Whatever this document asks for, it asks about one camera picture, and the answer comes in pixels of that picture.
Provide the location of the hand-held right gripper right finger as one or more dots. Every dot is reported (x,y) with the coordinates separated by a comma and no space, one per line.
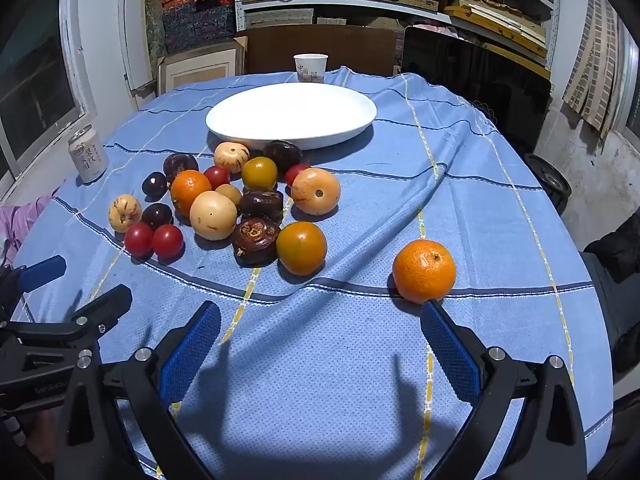
(450,350)

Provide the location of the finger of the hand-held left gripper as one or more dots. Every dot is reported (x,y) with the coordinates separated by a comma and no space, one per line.
(107,305)
(42,269)

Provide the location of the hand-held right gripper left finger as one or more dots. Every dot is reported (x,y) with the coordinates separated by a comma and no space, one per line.
(192,350)

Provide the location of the red cherry tomato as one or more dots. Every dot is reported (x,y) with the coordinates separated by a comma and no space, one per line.
(217,176)
(138,239)
(297,173)
(167,240)

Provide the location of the orange mandarin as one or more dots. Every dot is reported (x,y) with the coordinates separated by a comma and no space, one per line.
(424,271)
(191,191)

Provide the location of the small striped pepino melon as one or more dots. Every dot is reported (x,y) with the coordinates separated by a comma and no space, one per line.
(124,213)

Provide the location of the dark brown mangosteen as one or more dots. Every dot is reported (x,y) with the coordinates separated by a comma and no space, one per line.
(256,241)

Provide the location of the large pale yellow melon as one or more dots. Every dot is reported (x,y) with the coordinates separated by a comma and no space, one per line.
(213,215)

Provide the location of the orange yellow tomato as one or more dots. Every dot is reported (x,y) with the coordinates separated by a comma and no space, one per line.
(301,247)

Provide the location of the dark purple passion fruit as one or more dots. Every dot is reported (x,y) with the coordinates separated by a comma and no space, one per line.
(181,166)

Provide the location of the dark brown water chestnut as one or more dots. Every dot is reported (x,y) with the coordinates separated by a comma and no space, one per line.
(261,205)
(282,154)

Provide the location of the small tan longan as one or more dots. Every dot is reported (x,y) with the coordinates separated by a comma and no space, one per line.
(231,193)

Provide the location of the yellow green tomato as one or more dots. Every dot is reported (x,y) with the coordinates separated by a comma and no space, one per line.
(259,173)

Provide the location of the purple striped pepino melon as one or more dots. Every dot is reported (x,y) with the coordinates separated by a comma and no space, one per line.
(231,156)

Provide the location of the tan pepino melon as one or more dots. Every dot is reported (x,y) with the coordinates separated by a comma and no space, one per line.
(315,191)

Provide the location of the white oval plate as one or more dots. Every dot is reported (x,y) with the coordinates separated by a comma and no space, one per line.
(290,110)

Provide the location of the pink cloth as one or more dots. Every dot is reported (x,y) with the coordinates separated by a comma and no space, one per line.
(20,220)

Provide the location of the blue checked tablecloth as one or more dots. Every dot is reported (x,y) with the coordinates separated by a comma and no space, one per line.
(350,340)

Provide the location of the white beverage can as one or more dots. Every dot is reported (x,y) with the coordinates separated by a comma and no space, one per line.
(88,155)

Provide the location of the person's dark clothing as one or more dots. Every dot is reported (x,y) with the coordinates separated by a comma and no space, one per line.
(612,270)

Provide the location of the black wheel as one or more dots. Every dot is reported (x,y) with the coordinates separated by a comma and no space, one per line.
(547,180)

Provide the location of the framed picture in cardboard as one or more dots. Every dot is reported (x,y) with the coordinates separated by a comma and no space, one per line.
(197,67)

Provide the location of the stack of blue patterned boxes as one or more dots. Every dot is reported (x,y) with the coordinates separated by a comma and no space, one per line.
(197,20)

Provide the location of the white paper cup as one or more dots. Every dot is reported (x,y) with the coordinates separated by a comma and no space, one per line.
(310,67)

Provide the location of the brick pattern sheets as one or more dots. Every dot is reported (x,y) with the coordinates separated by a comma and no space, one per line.
(595,70)

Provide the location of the white metal storage shelf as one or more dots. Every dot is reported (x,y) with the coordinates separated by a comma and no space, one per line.
(240,16)

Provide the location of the window with white frame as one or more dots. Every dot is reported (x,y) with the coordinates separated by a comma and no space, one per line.
(35,90)

